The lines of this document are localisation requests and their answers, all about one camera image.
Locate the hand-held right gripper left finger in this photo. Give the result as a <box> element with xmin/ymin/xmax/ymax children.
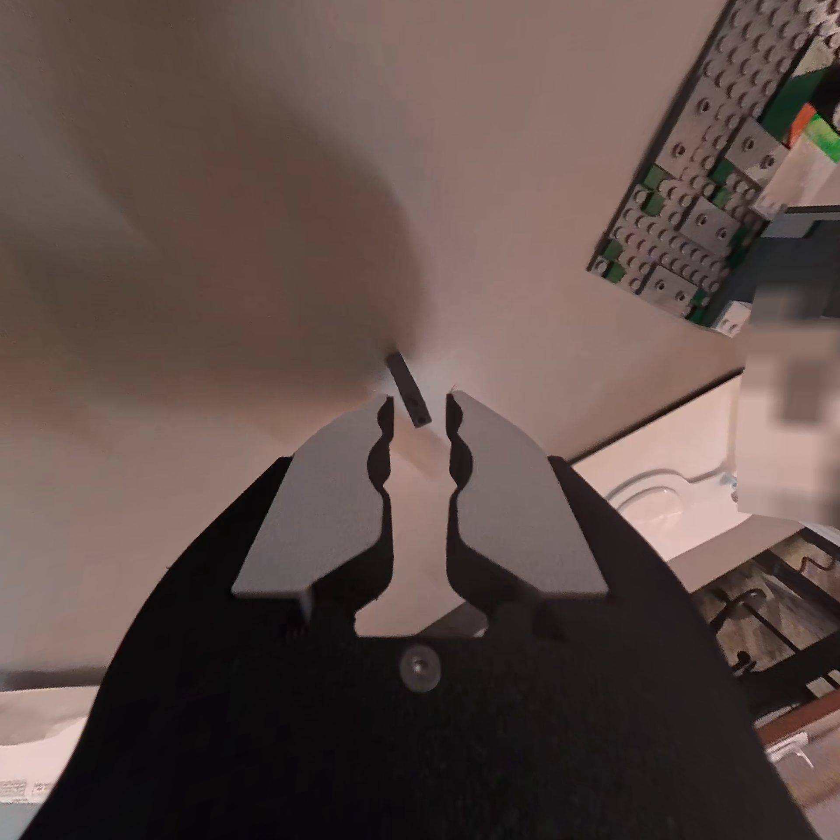
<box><xmin>231</xmin><ymin>394</ymin><xmax>396</xmax><ymax>624</ymax></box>

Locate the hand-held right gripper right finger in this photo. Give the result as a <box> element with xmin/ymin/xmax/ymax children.
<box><xmin>445</xmin><ymin>390</ymin><xmax>609</xmax><ymax>621</ymax></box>

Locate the long grey toy brick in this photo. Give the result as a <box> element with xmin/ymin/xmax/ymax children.
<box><xmin>386</xmin><ymin>352</ymin><xmax>433</xmax><ymax>429</ymax></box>

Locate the grey desk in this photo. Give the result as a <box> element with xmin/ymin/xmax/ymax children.
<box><xmin>0</xmin><ymin>0</ymin><xmax>808</xmax><ymax>677</ymax></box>

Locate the black star chair base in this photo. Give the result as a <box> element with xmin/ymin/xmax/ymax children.
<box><xmin>694</xmin><ymin>535</ymin><xmax>840</xmax><ymax>713</ymax></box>

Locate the white plastic bag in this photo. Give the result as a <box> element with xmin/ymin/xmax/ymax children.
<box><xmin>0</xmin><ymin>686</ymin><xmax>101</xmax><ymax>809</ymax></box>

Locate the grey studded baseplate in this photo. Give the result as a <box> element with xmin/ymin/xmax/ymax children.
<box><xmin>586</xmin><ymin>0</ymin><xmax>840</xmax><ymax>337</ymax></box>

